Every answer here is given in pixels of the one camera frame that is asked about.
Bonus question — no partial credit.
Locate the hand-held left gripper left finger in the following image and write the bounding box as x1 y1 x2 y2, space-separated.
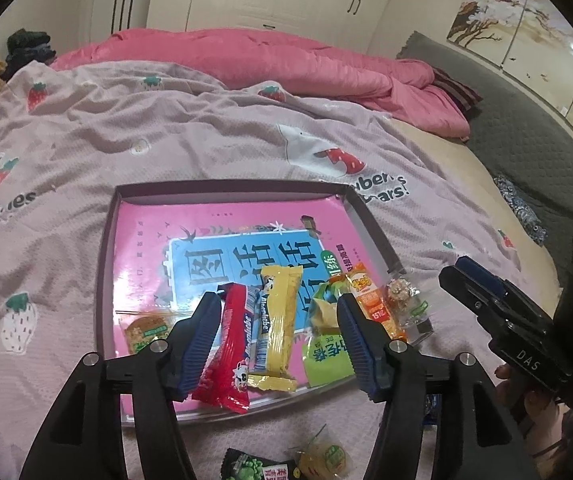
19 291 223 480

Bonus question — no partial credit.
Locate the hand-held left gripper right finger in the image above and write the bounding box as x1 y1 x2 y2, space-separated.
335 292 539 480

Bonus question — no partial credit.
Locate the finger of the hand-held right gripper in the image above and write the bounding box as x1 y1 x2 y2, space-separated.
439 266 509 333
455 256 552 321

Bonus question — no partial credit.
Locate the red snack packet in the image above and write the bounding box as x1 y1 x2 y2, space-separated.
191 282 260 415

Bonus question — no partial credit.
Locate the light green snack packet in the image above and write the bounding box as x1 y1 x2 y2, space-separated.
300 280 362 388

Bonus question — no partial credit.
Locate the orange snack packet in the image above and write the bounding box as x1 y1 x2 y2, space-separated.
349 261 409 343

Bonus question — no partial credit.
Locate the clear-wrapped cracker green label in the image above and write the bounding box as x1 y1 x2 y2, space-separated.
125 312 177 356

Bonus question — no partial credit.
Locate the blue white stick packet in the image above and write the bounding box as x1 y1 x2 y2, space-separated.
248 287 273 373

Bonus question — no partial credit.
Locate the yellow snack packet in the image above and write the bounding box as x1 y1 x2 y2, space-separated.
246 265 304 393

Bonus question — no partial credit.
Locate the clear-wrapped yellow candy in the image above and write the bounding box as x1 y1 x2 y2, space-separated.
291 425 354 480

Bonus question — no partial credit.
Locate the shallow cardboard box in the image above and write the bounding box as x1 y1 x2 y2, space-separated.
94 178 434 428

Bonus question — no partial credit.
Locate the black green pea packet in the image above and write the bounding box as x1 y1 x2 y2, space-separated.
222 447 302 480

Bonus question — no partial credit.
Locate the person's right hand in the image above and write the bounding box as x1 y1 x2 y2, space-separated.
493 362 567 458

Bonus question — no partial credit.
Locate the blue patterned cloth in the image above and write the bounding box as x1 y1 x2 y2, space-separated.
493 174 549 246

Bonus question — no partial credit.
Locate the beige bedsheet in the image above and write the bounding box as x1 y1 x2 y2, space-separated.
391 120 567 291

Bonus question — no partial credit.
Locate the pink book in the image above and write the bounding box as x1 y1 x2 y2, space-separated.
111 195 402 416

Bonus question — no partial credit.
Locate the dark striped pillow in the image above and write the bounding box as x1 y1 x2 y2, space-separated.
431 67 484 121

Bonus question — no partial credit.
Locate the pink strawberry printed blanket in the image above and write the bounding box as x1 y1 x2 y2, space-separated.
0 57 564 480

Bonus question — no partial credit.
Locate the pink quilt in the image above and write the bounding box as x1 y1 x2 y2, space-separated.
49 28 472 138

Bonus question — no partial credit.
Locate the dark clothes pile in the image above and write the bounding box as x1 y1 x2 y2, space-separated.
4 30 57 81

